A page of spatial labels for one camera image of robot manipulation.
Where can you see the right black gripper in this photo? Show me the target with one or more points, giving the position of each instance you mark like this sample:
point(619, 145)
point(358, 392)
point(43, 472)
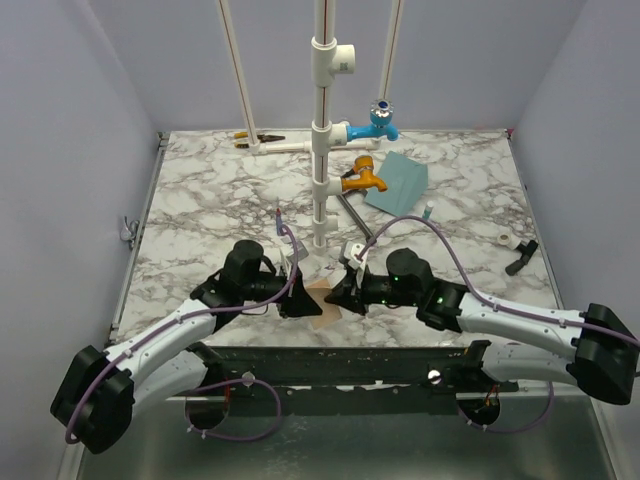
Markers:
point(350, 292)

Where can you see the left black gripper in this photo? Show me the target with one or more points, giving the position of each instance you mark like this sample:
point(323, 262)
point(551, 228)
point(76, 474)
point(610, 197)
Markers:
point(297, 301)

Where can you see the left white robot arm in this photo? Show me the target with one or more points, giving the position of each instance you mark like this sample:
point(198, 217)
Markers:
point(103, 390)

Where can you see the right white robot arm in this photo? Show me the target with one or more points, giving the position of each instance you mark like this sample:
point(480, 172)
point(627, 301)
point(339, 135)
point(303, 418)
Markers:
point(590, 349)

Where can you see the grey metal rod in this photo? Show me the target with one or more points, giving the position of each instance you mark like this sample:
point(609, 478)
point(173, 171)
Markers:
point(354, 215)

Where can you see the blue pen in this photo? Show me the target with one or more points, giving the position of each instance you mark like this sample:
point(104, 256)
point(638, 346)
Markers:
point(279, 222)

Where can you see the green white glue stick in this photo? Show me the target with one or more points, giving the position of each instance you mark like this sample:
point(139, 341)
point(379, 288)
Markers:
point(427, 212)

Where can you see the orange plastic faucet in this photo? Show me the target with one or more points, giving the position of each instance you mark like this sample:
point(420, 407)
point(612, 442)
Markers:
point(362, 176)

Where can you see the white tape roll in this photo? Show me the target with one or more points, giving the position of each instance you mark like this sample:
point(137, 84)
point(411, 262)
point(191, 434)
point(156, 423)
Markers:
point(509, 240)

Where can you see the blue plastic faucet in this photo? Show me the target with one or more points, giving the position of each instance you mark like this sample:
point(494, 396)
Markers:
point(380, 123)

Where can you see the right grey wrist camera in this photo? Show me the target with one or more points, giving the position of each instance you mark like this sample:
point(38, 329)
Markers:
point(352, 255)

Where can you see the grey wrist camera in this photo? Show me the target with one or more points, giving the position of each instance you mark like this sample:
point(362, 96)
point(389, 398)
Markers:
point(287, 250)
point(352, 255)

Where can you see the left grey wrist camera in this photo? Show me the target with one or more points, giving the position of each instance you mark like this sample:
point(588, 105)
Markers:
point(287, 250)

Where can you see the black metal base rail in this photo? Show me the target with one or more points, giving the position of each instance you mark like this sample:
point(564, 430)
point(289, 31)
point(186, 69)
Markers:
point(349, 381)

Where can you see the orange handled pliers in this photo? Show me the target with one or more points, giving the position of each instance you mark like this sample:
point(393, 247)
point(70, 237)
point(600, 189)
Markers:
point(242, 140)

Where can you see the black handle tool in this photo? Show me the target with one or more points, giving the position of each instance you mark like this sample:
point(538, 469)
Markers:
point(526, 251)

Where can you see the white pvc pipe frame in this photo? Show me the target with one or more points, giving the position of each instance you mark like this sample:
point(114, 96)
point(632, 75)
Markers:
point(330, 59)

